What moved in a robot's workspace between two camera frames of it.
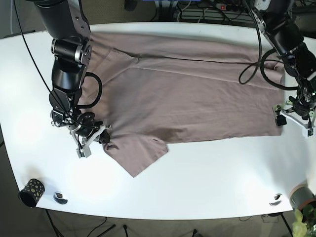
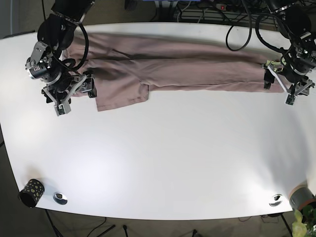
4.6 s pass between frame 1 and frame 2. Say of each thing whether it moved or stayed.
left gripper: moved
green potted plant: stayed
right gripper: moved
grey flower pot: stayed
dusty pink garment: moved
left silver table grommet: stayed
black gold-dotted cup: stayed
